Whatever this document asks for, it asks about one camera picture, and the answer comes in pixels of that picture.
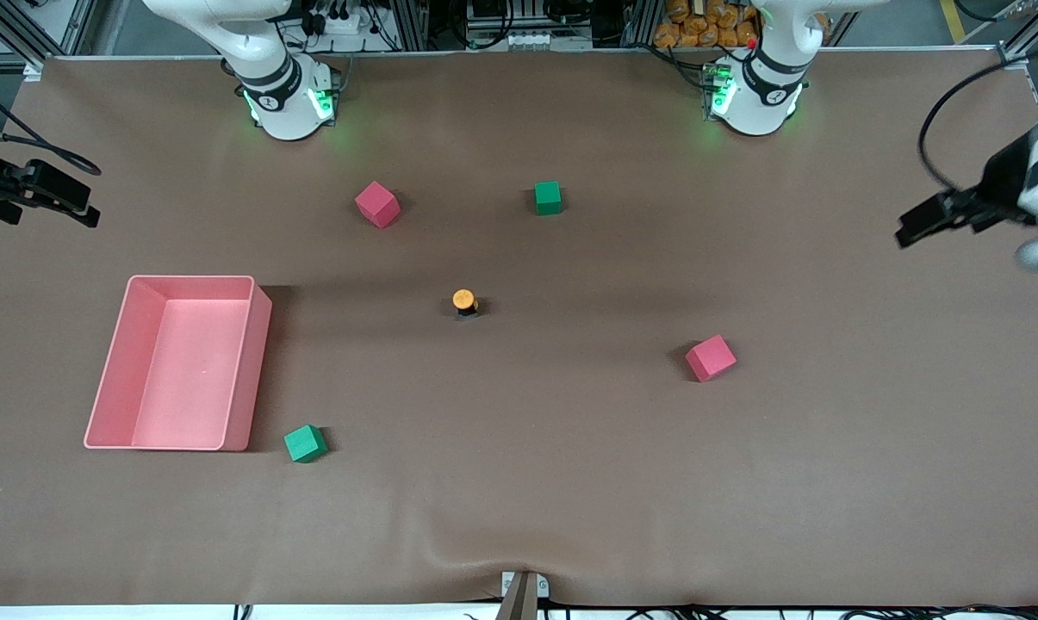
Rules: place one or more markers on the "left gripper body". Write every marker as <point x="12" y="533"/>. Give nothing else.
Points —
<point x="999" y="181"/>

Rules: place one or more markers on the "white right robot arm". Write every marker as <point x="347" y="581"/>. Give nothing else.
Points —
<point x="277" y="95"/>

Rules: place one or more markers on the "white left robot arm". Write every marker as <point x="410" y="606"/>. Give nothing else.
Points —
<point x="764" y="95"/>

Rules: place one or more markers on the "pink plastic bin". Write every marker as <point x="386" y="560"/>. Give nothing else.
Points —
<point x="191" y="370"/>

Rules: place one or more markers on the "red foam cube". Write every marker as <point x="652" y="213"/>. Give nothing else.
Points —
<point x="377" y="203"/>
<point x="711" y="358"/>

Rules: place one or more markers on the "brown table mat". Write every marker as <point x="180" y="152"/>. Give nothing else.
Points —
<point x="742" y="474"/>

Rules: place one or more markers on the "green foam cube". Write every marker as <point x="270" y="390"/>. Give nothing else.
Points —
<point x="549" y="198"/>
<point x="305" y="443"/>

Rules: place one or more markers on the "white power strip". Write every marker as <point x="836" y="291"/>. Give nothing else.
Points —
<point x="527" y="40"/>

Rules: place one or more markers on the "aluminium frame profile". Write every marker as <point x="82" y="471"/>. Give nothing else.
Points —
<point x="10" y="26"/>
<point x="1031" y="39"/>

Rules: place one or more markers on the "metal table edge bracket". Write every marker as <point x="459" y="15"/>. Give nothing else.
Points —
<point x="523" y="594"/>

